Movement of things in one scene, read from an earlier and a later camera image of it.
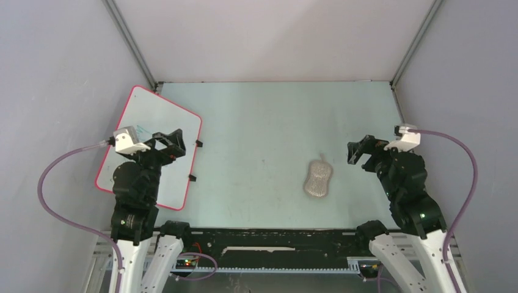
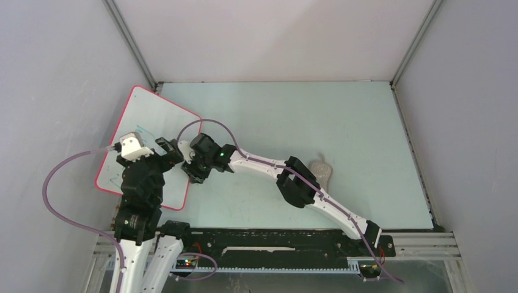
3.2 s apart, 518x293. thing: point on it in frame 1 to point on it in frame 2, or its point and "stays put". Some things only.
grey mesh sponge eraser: x=316 y=183 stays put
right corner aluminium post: x=434 y=8 stays put
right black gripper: x=369 y=144 to x=196 y=176
